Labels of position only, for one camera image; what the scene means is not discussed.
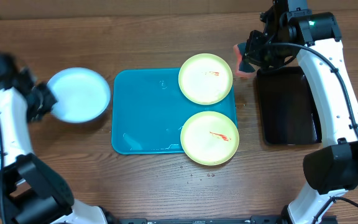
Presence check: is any orange green sponge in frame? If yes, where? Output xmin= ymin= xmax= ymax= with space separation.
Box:
xmin=233 ymin=42 xmax=256 ymax=78

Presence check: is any light blue plate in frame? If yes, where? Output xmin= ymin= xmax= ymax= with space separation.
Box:
xmin=47 ymin=67 xmax=111 ymax=124

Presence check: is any yellow plate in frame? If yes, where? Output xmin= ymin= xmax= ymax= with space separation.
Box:
xmin=178 ymin=54 xmax=233 ymax=105
xmin=180 ymin=111 xmax=240 ymax=166

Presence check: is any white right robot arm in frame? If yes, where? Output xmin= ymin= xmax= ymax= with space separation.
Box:
xmin=236 ymin=1 xmax=358 ymax=223

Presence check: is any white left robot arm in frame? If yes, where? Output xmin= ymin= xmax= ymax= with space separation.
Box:
xmin=0 ymin=52 xmax=119 ymax=224

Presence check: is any black tray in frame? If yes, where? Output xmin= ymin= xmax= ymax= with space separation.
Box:
xmin=255 ymin=67 xmax=321 ymax=145

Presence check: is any blue plastic tray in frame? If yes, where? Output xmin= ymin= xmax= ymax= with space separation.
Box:
xmin=111 ymin=68 xmax=237 ymax=155

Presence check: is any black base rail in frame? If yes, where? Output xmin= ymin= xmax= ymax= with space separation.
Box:
xmin=119 ymin=215 xmax=338 ymax=224

